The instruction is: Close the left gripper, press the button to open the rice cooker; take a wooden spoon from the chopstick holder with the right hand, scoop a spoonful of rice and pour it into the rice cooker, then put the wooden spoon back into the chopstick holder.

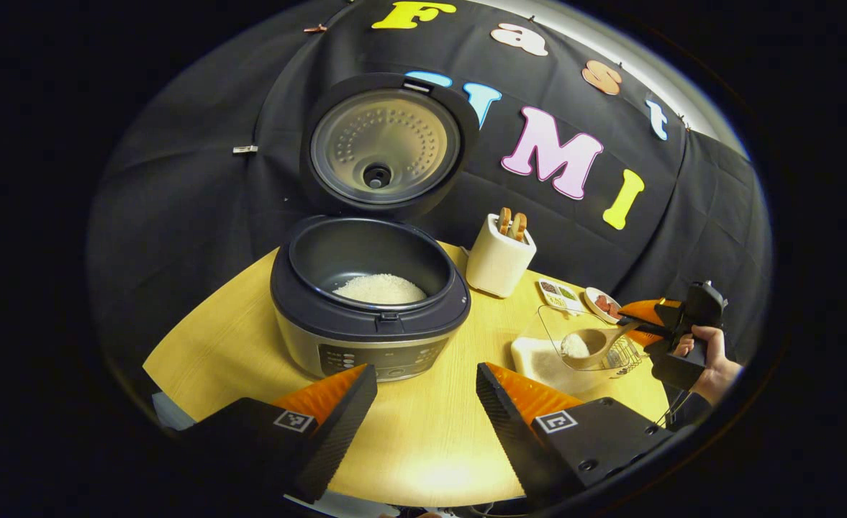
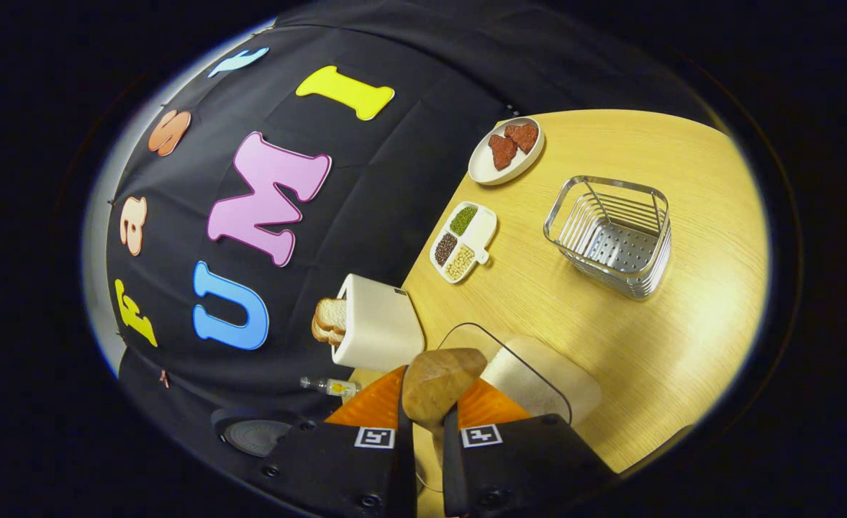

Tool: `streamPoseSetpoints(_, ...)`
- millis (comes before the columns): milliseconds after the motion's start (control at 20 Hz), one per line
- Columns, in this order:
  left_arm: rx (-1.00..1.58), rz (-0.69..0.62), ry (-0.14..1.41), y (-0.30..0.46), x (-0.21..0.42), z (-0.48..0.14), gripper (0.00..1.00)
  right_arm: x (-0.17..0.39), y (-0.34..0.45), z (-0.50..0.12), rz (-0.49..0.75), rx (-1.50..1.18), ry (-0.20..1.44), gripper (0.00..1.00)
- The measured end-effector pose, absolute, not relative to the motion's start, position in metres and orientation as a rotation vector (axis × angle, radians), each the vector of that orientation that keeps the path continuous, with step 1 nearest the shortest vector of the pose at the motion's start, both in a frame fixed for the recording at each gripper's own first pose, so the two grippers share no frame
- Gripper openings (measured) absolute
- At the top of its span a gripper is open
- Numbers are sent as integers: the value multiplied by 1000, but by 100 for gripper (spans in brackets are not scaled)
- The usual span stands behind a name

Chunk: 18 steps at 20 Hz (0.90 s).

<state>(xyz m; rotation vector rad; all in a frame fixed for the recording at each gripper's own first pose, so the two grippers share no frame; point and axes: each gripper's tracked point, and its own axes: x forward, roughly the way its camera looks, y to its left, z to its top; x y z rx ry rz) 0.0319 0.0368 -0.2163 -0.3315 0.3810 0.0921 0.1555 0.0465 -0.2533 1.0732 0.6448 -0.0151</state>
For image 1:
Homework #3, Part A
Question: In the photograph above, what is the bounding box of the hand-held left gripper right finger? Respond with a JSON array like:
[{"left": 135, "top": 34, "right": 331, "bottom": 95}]
[{"left": 476, "top": 362, "right": 676, "bottom": 504}]

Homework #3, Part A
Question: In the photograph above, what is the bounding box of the round white plate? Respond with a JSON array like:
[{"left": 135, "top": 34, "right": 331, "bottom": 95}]
[{"left": 584, "top": 287, "right": 622, "bottom": 323}]

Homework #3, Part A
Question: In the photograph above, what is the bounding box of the white rice heap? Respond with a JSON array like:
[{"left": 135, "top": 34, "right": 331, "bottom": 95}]
[{"left": 332, "top": 273, "right": 428, "bottom": 305}]

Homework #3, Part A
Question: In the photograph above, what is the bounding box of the wooden spoon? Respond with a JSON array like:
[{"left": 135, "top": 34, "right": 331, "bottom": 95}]
[{"left": 561, "top": 320, "right": 643, "bottom": 371}]

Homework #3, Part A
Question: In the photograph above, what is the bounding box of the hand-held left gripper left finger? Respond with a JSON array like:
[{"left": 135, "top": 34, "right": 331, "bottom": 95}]
[{"left": 178, "top": 363, "right": 379, "bottom": 504}]

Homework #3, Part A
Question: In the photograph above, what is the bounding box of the white divided bean dish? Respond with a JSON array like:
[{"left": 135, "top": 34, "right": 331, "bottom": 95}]
[{"left": 538, "top": 278, "right": 584, "bottom": 315}]

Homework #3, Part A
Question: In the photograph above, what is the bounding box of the wire chopstick holder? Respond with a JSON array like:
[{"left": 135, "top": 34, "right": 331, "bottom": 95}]
[{"left": 605, "top": 337, "right": 644, "bottom": 376}]

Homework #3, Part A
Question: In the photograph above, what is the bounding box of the white toaster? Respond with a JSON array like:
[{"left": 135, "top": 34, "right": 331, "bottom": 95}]
[{"left": 466, "top": 213, "right": 538, "bottom": 299}]

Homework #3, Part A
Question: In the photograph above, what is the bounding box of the dark grey rice cooker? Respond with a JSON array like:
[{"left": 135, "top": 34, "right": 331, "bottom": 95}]
[{"left": 270, "top": 72, "right": 480, "bottom": 382}]

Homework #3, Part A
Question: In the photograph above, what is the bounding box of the clear tray of rice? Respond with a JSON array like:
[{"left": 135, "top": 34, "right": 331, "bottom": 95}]
[{"left": 511, "top": 306, "right": 643, "bottom": 395}]

